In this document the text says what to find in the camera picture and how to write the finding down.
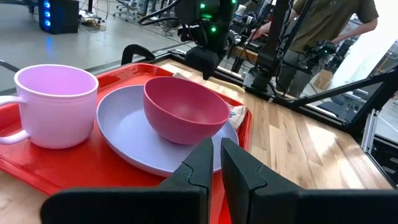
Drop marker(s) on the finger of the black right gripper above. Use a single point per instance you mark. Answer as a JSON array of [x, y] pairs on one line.
[[214, 62], [197, 59]]

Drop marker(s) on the pink plastic mug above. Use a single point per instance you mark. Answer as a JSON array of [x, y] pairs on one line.
[[56, 109]]

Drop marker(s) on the person's hand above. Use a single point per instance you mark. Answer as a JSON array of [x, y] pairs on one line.
[[261, 30]]

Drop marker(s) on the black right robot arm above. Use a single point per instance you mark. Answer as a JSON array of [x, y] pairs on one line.
[[273, 31]]

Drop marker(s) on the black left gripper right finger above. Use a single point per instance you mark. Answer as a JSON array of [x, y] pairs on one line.
[[311, 207]]

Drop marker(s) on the person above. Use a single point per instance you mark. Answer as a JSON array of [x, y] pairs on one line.
[[329, 21]]

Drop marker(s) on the brown cardboard box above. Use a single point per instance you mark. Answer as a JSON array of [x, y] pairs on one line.
[[322, 80]]

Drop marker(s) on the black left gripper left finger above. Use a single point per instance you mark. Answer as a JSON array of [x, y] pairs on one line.
[[124, 207]]

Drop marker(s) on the black computer tower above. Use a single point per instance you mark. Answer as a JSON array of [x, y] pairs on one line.
[[62, 18]]

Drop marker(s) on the magenta plastic bowl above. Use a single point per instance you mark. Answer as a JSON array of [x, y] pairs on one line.
[[186, 112]]

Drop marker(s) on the lavender plastic plate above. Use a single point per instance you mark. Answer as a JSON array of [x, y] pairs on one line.
[[130, 137]]

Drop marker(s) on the red plastic tray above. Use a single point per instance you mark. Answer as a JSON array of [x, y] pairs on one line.
[[62, 168]]

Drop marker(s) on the silver aluminium extrusion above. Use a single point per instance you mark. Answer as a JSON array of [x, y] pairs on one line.
[[370, 133]]

